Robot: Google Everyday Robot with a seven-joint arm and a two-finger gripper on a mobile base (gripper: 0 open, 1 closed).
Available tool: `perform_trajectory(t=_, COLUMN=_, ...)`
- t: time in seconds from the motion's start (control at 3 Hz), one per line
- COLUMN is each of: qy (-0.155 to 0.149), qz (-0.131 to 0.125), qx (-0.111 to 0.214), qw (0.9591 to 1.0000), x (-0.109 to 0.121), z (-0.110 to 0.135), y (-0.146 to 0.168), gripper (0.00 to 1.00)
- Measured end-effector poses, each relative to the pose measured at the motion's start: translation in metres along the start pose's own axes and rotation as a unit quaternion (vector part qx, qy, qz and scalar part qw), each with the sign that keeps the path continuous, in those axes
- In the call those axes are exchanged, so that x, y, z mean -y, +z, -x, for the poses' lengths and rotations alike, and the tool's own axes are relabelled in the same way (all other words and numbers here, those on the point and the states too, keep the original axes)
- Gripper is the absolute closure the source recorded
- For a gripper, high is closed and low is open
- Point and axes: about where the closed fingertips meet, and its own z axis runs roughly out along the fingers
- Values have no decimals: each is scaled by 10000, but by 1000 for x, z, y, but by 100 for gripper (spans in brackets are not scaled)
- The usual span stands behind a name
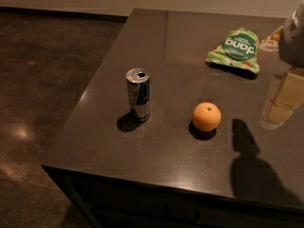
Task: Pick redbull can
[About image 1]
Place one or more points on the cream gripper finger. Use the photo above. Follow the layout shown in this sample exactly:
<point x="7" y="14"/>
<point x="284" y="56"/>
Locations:
<point x="271" y="42"/>
<point x="286" y="94"/>

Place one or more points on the dark table drawer front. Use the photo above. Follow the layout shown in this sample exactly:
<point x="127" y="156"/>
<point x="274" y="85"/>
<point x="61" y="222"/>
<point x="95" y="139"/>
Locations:
<point x="113" y="203"/>

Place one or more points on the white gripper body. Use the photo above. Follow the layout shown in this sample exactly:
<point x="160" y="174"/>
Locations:
<point x="293" y="40"/>

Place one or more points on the green snack bag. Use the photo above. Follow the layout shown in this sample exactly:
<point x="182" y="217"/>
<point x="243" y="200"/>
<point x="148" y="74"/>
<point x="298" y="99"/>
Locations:
<point x="238" y="50"/>

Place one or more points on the orange fruit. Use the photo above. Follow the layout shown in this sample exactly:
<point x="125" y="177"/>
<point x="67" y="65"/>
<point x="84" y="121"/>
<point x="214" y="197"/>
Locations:
<point x="206" y="117"/>

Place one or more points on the silver blue redbull can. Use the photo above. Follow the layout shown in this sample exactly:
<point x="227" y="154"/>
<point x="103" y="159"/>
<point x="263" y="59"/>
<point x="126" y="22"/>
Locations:
<point x="138" y="88"/>

